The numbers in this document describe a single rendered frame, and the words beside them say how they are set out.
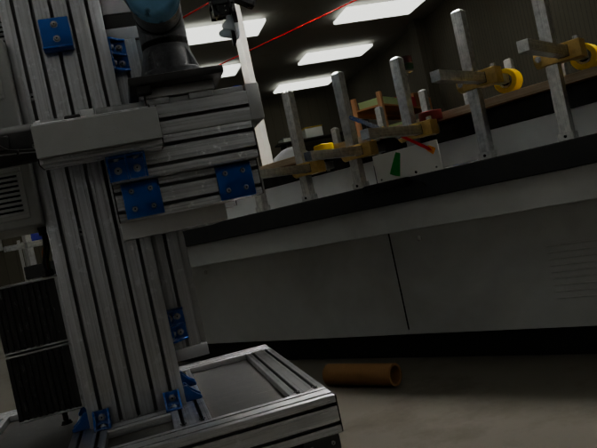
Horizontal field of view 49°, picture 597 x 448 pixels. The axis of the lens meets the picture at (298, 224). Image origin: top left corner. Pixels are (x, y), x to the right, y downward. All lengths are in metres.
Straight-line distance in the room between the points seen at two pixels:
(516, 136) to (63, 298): 1.51
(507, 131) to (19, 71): 1.52
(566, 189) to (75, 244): 1.38
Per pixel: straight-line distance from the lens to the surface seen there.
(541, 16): 2.09
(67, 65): 1.84
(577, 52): 2.03
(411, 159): 2.25
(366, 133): 1.97
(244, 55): 4.09
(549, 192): 2.09
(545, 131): 2.30
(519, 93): 2.26
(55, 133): 1.48
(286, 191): 2.90
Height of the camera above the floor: 0.65
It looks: 1 degrees down
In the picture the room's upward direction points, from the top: 12 degrees counter-clockwise
